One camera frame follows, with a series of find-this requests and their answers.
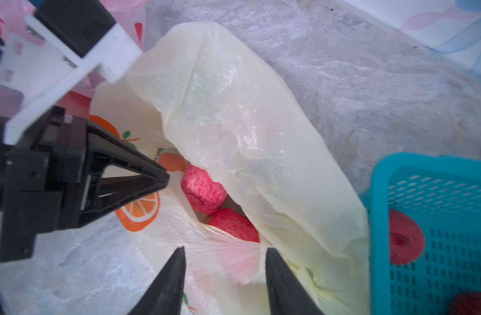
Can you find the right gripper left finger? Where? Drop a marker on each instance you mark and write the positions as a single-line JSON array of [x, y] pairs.
[[165, 294]]

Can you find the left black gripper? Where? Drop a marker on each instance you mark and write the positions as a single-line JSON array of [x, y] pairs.
[[64, 175]]

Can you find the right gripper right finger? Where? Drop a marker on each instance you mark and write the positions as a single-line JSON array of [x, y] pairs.
[[285, 293]]

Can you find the red apple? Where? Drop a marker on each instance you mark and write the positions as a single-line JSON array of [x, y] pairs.
[[235, 224], [406, 239]]

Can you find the yellow knotted plastic bag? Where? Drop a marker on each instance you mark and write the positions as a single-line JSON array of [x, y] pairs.
[[201, 97]]

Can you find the middle pink plastic bag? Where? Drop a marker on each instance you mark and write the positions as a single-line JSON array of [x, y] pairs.
[[129, 14]]

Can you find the teal plastic mesh basket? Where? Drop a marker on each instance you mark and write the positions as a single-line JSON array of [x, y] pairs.
[[443, 196]]

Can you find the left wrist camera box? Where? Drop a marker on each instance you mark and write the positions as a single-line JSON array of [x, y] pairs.
[[71, 39]]

